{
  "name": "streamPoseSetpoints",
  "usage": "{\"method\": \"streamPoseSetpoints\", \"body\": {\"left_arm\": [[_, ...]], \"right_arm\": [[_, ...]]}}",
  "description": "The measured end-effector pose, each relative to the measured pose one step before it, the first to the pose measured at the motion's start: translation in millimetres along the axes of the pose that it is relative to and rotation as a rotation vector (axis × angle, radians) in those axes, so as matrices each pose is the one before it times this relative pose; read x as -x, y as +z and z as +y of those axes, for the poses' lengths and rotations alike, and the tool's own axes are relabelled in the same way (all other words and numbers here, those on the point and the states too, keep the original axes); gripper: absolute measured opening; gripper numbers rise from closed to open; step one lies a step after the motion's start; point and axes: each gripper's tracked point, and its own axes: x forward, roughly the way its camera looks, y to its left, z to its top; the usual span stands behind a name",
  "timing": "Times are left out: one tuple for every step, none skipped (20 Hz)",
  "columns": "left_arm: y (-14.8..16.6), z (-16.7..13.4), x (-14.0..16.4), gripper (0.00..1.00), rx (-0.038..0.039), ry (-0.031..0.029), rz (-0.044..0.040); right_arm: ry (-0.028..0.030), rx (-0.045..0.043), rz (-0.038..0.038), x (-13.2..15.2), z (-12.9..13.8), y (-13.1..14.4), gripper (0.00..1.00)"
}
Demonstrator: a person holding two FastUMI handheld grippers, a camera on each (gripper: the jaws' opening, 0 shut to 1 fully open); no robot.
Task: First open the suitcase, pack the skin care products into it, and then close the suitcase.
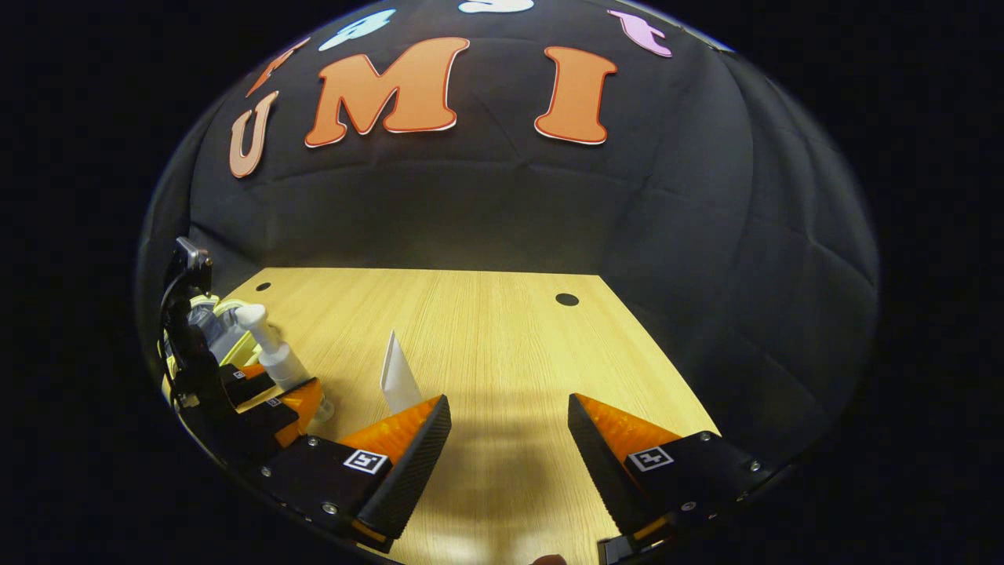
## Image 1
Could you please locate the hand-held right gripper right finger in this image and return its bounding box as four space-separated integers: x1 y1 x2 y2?
567 392 777 550

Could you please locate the white squeeze tube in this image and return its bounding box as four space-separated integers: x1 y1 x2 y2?
380 330 424 415

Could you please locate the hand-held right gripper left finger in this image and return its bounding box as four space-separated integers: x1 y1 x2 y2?
243 395 453 554

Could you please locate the white pump bottle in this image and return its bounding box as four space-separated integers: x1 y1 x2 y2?
234 304 335 428

